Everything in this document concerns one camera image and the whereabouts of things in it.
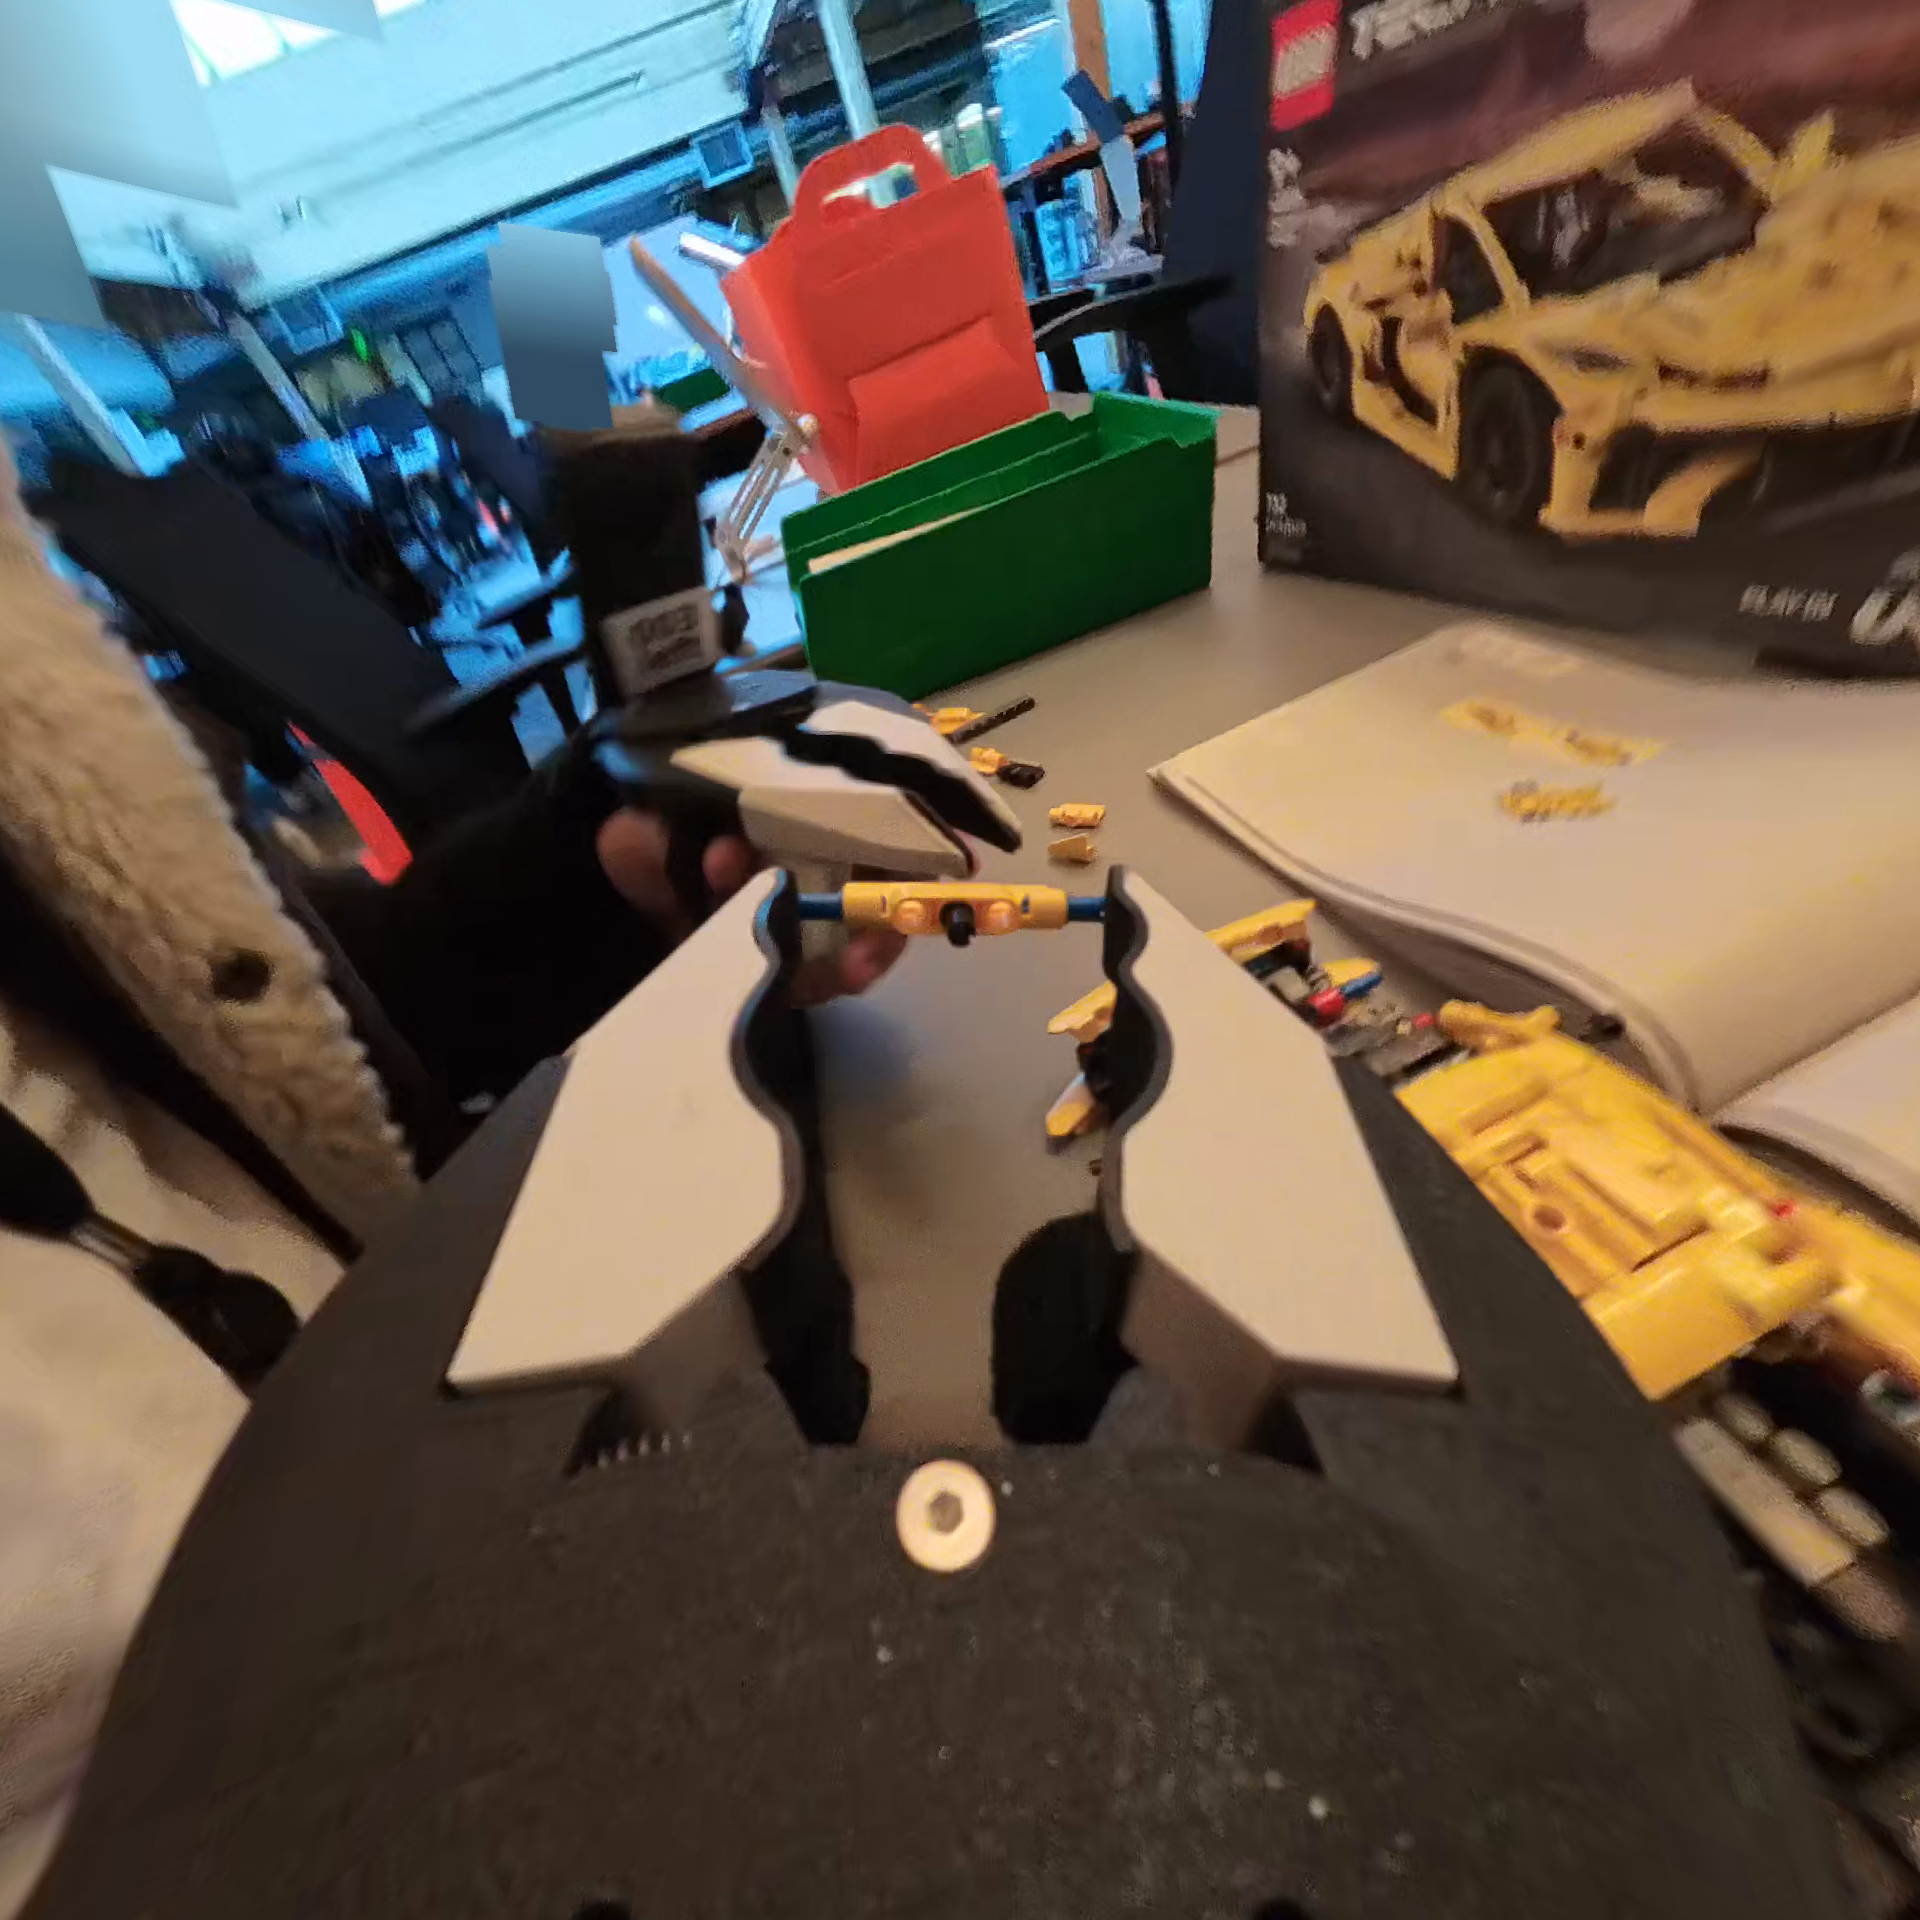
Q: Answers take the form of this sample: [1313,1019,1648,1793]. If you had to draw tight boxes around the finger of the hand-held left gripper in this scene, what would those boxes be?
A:
[792,694,1029,859]
[667,738,980,966]

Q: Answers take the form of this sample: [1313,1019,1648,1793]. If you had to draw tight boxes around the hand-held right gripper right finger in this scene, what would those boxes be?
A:
[1098,865,1463,1452]

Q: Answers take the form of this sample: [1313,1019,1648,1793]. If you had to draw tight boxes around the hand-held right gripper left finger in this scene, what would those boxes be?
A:
[444,867,810,1441]

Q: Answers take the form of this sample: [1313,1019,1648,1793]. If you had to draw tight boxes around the yellow brick beam blue pins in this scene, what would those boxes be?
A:
[798,882,1112,949]

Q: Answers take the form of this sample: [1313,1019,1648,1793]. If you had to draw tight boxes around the yellow brick model car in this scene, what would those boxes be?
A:
[1204,896,1920,1871]

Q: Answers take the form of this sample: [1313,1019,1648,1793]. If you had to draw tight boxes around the person's left forearm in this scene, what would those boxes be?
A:
[292,735,679,1143]

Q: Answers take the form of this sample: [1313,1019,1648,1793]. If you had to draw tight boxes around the person's left hand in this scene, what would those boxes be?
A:
[596,802,910,1010]

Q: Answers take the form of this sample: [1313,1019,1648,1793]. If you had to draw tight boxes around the green plastic bin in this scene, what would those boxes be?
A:
[781,392,1221,704]

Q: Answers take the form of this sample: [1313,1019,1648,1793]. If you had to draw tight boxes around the wooden document stand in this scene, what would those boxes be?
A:
[626,233,825,589]

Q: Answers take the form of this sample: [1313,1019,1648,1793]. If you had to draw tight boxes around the orange plastic tote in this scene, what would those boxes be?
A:
[720,124,1052,498]

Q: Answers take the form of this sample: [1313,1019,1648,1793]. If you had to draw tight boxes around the open instruction booklet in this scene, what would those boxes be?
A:
[1147,623,1920,1202]

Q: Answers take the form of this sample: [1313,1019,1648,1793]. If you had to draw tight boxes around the black office chair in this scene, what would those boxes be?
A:
[44,451,594,843]
[1035,0,1267,408]

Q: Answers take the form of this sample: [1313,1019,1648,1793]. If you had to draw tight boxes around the red chair part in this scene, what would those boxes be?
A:
[292,735,415,889]

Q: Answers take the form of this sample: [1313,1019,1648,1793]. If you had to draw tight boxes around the black toy car set box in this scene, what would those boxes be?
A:
[1257,0,1920,678]

